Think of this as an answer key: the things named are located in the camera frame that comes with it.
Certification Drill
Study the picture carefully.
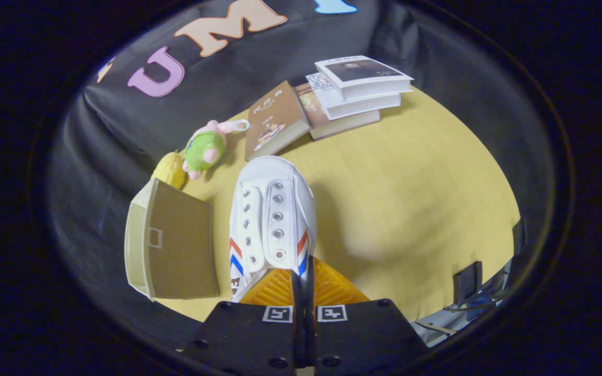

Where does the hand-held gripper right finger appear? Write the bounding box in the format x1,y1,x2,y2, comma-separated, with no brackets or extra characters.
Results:
304,256,430,372

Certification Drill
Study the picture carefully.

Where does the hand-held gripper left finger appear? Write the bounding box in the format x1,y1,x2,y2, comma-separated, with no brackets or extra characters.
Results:
176,266,304,372

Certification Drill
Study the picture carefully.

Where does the brown cardboard storage box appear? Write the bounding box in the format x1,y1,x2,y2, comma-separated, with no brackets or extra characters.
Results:
124,178,221,302

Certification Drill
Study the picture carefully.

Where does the white canvas shoe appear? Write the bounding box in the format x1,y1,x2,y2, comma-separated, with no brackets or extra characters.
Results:
228,156,318,303

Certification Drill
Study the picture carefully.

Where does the yellow plush toy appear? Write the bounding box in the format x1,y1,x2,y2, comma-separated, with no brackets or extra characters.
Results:
152,151,187,190

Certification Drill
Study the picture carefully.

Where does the green and pink plush toy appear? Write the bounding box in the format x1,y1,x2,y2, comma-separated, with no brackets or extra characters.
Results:
182,119,250,181

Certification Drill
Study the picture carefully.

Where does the brown cover book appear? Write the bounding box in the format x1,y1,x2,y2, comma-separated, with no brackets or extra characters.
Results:
245,80,311,161

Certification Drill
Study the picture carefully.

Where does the patterned cover white book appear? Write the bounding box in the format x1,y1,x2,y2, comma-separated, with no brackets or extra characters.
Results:
305,72,402,121

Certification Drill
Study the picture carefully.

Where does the tan cover book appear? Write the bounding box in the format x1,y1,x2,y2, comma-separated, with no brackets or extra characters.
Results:
295,83,381,142

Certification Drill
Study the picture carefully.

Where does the portrait cover white book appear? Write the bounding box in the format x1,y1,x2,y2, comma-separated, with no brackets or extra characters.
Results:
315,55,415,101

